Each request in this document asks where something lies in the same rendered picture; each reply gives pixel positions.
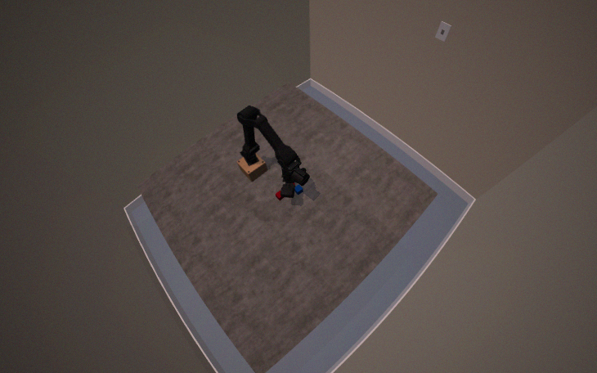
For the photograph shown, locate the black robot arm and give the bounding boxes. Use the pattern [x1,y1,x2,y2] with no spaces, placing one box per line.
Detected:
[237,106,310,186]

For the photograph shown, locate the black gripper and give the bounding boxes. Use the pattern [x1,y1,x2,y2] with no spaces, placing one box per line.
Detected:
[281,173,295,198]

